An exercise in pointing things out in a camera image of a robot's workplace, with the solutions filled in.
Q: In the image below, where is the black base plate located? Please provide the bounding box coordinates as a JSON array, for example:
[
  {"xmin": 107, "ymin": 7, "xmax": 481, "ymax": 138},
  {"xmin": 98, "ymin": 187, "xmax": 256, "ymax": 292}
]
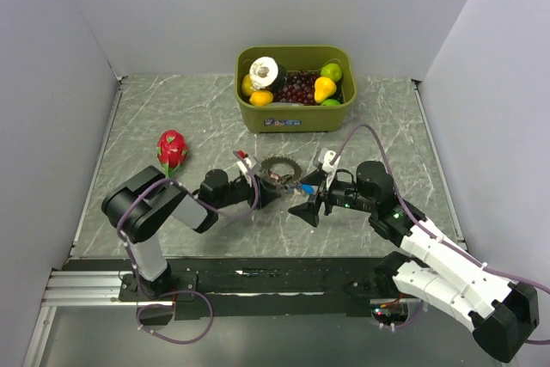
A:
[{"xmin": 119, "ymin": 252, "xmax": 408, "ymax": 321}]

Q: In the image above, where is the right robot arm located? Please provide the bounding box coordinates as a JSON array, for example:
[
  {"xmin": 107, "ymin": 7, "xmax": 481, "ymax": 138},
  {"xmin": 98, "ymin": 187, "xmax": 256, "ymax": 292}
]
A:
[{"xmin": 289, "ymin": 161, "xmax": 540, "ymax": 363}]

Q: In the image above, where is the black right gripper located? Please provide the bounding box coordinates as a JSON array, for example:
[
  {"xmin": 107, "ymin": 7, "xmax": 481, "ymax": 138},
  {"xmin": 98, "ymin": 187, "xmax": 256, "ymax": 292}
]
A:
[{"xmin": 288, "ymin": 168, "xmax": 376, "ymax": 226}]

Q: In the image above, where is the green fruit front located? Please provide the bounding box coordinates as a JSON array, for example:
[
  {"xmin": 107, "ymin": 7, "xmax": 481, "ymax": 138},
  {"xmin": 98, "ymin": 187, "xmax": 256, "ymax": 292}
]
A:
[{"xmin": 321, "ymin": 99, "xmax": 340, "ymax": 107}]

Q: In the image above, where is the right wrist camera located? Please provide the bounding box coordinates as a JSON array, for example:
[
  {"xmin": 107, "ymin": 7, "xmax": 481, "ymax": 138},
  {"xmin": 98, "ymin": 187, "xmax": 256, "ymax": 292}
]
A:
[{"xmin": 316, "ymin": 148, "xmax": 340, "ymax": 190}]

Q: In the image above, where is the aluminium rail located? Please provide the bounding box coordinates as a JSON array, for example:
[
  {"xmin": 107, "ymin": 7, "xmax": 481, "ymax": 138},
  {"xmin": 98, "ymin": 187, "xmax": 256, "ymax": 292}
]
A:
[{"xmin": 39, "ymin": 266, "xmax": 498, "ymax": 309}]

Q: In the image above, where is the orange fruit front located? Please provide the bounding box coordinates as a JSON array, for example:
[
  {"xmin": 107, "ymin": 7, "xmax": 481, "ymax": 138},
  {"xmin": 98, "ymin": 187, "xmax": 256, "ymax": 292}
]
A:
[{"xmin": 249, "ymin": 89, "xmax": 273, "ymax": 107}]

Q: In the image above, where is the round metal key organizer disc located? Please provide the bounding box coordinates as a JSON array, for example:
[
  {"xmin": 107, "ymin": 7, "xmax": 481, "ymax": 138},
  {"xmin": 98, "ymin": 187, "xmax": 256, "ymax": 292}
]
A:
[{"xmin": 260, "ymin": 156, "xmax": 303, "ymax": 193}]

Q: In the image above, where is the dark red grapes bunch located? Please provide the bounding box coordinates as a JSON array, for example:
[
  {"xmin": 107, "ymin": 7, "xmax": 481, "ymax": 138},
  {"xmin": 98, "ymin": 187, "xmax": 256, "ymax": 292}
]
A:
[{"xmin": 273, "ymin": 70, "xmax": 320, "ymax": 106}]

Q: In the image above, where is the yellow pear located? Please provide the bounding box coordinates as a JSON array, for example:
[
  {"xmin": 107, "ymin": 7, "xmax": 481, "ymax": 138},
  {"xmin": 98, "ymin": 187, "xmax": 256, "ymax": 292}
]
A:
[{"xmin": 314, "ymin": 76, "xmax": 337, "ymax": 104}]

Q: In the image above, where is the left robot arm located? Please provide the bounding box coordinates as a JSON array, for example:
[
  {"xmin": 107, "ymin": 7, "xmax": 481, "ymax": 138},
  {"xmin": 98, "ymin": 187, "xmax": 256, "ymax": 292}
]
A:
[{"xmin": 101, "ymin": 166, "xmax": 280, "ymax": 300}]

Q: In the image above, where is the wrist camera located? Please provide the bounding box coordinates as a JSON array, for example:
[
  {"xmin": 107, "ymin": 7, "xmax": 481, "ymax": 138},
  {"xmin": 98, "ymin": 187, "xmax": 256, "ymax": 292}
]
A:
[
  {"xmin": 316, "ymin": 148, "xmax": 340, "ymax": 190},
  {"xmin": 234, "ymin": 150, "xmax": 260, "ymax": 186}
]

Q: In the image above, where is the olive green plastic bin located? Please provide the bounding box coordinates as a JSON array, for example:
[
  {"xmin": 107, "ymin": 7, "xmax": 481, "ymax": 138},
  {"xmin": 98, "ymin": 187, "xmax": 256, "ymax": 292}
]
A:
[{"xmin": 235, "ymin": 45, "xmax": 358, "ymax": 133}]

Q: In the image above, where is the green lime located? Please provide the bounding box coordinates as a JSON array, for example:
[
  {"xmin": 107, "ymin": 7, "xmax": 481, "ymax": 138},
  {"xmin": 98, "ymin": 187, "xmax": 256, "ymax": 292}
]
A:
[{"xmin": 320, "ymin": 63, "xmax": 343, "ymax": 83}]

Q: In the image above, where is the white black tape roll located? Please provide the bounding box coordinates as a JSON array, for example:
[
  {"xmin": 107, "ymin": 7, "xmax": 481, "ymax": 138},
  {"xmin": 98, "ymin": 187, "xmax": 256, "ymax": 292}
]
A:
[{"xmin": 249, "ymin": 57, "xmax": 287, "ymax": 91}]

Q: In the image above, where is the red dragon fruit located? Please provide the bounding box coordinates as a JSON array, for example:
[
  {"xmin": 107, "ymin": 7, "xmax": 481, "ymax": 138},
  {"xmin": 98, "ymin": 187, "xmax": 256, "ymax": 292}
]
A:
[{"xmin": 156, "ymin": 130, "xmax": 188, "ymax": 177}]

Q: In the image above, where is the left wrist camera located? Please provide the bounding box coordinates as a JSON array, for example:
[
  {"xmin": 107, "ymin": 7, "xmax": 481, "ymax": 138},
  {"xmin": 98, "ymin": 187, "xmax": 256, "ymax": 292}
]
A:
[{"xmin": 234, "ymin": 150, "xmax": 260, "ymax": 186}]

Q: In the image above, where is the yellow lemon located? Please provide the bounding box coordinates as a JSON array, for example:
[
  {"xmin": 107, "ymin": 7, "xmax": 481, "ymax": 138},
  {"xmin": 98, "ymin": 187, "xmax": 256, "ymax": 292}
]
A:
[{"xmin": 241, "ymin": 74, "xmax": 256, "ymax": 98}]

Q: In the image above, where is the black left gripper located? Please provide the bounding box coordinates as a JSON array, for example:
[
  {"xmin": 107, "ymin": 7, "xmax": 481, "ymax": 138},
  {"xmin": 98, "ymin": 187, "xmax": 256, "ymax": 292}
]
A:
[{"xmin": 214, "ymin": 174, "xmax": 282, "ymax": 211}]

